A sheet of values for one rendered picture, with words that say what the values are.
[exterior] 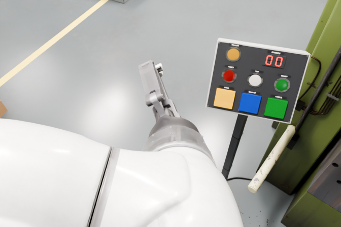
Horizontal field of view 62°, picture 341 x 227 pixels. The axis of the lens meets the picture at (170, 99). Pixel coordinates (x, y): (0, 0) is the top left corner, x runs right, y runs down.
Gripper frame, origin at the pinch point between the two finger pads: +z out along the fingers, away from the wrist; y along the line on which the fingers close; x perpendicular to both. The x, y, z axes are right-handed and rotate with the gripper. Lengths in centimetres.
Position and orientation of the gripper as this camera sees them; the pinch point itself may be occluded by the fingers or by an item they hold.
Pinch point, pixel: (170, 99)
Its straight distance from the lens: 56.4
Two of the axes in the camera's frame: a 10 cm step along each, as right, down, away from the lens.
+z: -0.3, -3.5, 9.4
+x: -9.0, 4.2, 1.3
